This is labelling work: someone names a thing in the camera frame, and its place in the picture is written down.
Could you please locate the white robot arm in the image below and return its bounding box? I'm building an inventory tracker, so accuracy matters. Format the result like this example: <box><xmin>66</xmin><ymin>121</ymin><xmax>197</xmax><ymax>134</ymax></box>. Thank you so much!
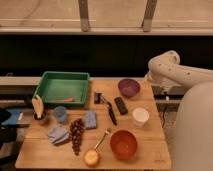
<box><xmin>147</xmin><ymin>50</ymin><xmax>213</xmax><ymax>171</ymax></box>

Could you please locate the small black box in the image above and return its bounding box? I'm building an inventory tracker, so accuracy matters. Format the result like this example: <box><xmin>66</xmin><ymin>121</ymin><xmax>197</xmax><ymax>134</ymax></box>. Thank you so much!
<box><xmin>94</xmin><ymin>92</ymin><xmax>101</xmax><ymax>104</ymax></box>

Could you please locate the purple bowl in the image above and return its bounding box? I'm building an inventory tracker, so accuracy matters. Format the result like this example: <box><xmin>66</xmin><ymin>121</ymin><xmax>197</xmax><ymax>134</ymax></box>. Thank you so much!
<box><xmin>118</xmin><ymin>78</ymin><xmax>140</xmax><ymax>98</ymax></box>

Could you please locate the blue sponge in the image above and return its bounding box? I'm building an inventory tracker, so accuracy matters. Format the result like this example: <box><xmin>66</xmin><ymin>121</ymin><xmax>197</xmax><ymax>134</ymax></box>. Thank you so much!
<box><xmin>85</xmin><ymin>111</ymin><xmax>97</xmax><ymax>129</ymax></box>

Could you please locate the orange carrot stick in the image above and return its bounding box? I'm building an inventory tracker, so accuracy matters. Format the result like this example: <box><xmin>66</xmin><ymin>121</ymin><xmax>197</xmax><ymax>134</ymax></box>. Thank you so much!
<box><xmin>50</xmin><ymin>96</ymin><xmax>75</xmax><ymax>104</ymax></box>

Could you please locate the white paper cup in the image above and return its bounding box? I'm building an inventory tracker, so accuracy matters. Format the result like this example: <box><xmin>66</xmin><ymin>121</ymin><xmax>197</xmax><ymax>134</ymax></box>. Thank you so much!
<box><xmin>132</xmin><ymin>108</ymin><xmax>149</xmax><ymax>127</ymax></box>

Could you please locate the metal spoon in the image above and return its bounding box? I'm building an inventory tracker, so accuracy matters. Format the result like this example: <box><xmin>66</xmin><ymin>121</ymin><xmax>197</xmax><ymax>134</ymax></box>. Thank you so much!
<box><xmin>94</xmin><ymin>129</ymin><xmax>111</xmax><ymax>150</ymax></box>

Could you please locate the green plastic tray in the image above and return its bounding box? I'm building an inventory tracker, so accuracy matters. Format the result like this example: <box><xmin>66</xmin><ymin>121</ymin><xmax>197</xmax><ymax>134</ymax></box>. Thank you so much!
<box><xmin>34</xmin><ymin>71</ymin><xmax>90</xmax><ymax>107</ymax></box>

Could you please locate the dark red grapes bunch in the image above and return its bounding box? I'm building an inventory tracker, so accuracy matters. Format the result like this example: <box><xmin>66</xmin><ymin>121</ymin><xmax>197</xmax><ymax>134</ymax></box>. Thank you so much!
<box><xmin>70</xmin><ymin>118</ymin><xmax>84</xmax><ymax>156</ymax></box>

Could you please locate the blue plastic cup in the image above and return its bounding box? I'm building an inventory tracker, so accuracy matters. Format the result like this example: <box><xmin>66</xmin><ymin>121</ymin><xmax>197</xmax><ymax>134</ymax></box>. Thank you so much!
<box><xmin>53</xmin><ymin>106</ymin><xmax>67</xmax><ymax>123</ymax></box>

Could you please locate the orange bowl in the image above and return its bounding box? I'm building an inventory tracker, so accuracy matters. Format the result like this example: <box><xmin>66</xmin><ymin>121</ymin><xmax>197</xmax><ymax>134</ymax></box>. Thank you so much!
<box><xmin>110</xmin><ymin>130</ymin><xmax>138</xmax><ymax>160</ymax></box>

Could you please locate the blue crumpled cloth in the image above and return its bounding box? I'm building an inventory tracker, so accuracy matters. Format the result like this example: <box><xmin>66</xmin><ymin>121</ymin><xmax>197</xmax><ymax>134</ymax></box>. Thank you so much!
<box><xmin>47</xmin><ymin>125</ymin><xmax>69</xmax><ymax>145</ymax></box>

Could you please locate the banana in brown cup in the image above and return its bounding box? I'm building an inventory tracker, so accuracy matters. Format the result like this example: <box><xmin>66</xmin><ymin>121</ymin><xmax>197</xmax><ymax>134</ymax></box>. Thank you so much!
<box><xmin>32</xmin><ymin>95</ymin><xmax>47</xmax><ymax>125</ymax></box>

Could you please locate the yellow apple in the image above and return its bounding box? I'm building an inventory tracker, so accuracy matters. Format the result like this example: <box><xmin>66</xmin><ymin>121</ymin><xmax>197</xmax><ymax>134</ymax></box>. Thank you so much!
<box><xmin>83</xmin><ymin>149</ymin><xmax>100</xmax><ymax>167</ymax></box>

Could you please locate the blue object on shelf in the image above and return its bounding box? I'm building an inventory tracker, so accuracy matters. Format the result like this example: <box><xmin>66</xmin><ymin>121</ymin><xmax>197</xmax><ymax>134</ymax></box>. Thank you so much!
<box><xmin>2</xmin><ymin>109</ymin><xmax>23</xmax><ymax>126</ymax></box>

